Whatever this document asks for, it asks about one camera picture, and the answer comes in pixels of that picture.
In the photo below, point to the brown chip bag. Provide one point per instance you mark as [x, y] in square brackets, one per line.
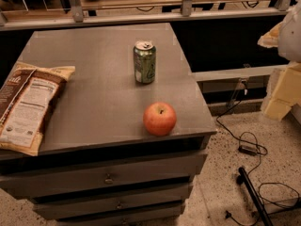
[27, 101]

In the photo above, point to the top drawer knob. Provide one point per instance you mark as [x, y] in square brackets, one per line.
[108, 180]

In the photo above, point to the grey drawer cabinet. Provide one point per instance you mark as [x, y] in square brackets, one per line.
[97, 129]

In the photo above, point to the red apple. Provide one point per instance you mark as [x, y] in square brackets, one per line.
[159, 119]

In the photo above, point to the black power adapter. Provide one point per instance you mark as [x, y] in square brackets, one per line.
[247, 150]

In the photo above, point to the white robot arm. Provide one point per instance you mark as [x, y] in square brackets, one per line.
[286, 37]

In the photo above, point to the black metal leg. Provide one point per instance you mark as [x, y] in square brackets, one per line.
[243, 178]

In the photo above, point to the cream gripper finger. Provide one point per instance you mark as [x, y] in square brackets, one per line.
[283, 91]
[270, 38]

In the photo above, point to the green soda can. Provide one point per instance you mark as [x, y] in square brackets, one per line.
[144, 61]

